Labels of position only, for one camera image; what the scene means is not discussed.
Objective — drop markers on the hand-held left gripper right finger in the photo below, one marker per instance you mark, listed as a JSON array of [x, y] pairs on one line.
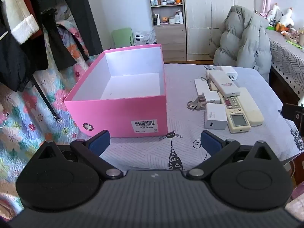
[[210, 142]]

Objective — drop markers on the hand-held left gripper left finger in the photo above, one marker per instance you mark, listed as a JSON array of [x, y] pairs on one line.
[[99, 142]]

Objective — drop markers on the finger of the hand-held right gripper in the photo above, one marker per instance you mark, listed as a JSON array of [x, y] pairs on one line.
[[293, 114]]

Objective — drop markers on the large white usb charger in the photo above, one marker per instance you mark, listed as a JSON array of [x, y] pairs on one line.
[[216, 116]]

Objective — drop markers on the pink cardboard box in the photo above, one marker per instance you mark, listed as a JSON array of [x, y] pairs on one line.
[[106, 114]]

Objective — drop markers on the remote control with display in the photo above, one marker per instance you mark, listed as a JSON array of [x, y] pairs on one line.
[[236, 114]]

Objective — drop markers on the plain cream remote control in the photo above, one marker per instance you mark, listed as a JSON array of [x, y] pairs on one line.
[[251, 106]]

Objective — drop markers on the cream remote with red label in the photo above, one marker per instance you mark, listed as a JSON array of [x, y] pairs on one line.
[[224, 83]]

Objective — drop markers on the grey printed tablecloth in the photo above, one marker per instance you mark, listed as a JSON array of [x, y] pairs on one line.
[[185, 123]]

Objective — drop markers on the small white usb charger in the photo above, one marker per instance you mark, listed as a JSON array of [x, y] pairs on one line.
[[212, 97]]

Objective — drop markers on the white power bank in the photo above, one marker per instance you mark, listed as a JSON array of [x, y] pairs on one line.
[[201, 86]]

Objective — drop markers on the geometric patterned desk cloth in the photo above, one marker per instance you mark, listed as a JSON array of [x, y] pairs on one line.
[[287, 57]]

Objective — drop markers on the black belt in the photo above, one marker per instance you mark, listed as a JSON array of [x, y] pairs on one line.
[[46, 102]]

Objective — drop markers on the white charger with prongs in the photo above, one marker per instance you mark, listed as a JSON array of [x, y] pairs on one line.
[[228, 71]]

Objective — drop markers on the floral quilt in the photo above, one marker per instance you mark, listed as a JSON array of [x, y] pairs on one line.
[[23, 128]]

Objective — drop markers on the grey puffy jacket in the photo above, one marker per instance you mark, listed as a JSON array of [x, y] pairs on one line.
[[242, 40]]

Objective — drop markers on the white goose plush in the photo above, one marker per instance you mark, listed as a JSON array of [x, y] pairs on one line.
[[287, 19], [275, 11]]

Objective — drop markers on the wooden shelf unit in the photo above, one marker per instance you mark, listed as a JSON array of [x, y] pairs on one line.
[[169, 40]]

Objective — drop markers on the white printed package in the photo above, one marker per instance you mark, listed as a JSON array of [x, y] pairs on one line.
[[143, 37]]

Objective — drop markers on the black hanging jacket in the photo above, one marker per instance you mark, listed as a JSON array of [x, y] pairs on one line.
[[14, 61]]

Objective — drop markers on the light wooden wardrobe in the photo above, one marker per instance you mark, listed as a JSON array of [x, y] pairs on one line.
[[199, 16]]

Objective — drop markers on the dark hanging coat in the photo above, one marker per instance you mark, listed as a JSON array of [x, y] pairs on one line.
[[78, 16]]

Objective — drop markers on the white bottle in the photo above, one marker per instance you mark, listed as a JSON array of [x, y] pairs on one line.
[[181, 17]]

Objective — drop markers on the cream jacket with fleece cuff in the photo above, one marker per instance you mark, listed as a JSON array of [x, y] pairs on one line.
[[16, 11]]

